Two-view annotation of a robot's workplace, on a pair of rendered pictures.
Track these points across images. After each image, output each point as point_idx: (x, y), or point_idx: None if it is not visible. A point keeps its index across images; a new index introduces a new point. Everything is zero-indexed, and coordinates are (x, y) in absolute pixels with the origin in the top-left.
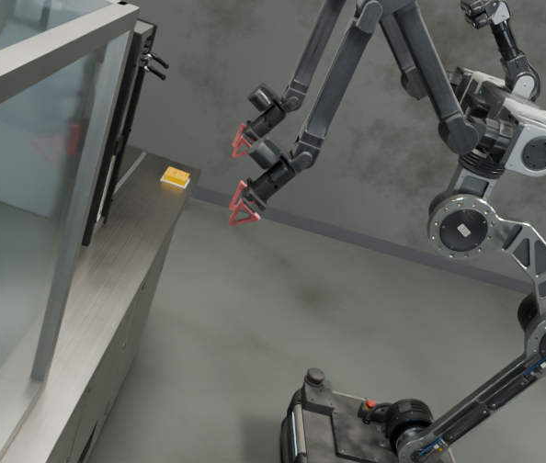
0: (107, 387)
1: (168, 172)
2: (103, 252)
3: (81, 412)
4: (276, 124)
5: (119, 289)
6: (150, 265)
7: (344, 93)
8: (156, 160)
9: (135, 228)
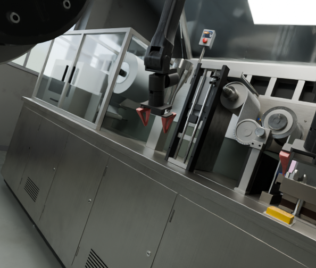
0: (127, 254)
1: (277, 208)
2: (159, 158)
3: (99, 182)
4: (315, 125)
5: (130, 148)
6: (146, 157)
7: (165, 1)
8: None
9: (183, 171)
